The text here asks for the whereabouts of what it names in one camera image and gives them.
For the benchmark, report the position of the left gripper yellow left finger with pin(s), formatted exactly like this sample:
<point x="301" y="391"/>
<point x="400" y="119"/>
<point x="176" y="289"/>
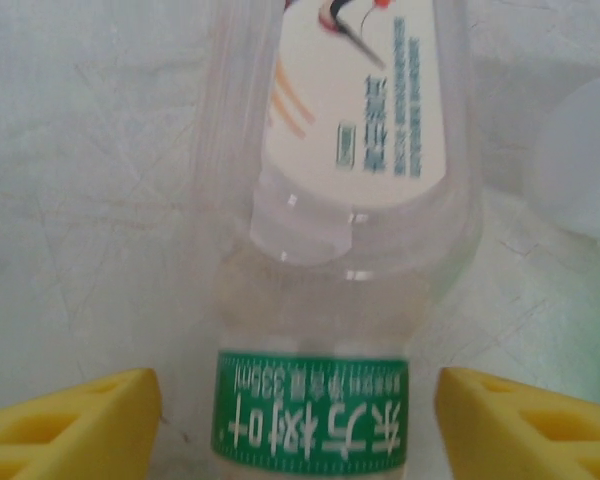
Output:
<point x="65" y="435"/>

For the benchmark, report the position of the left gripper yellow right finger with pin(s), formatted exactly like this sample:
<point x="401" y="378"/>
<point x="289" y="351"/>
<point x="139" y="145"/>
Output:
<point x="535" y="435"/>

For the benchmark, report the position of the clear bottle white green label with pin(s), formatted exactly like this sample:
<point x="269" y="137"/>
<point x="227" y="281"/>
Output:
<point x="310" y="415"/>

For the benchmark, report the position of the clear bottle white red label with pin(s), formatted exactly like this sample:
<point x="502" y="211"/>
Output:
<point x="585" y="160"/>

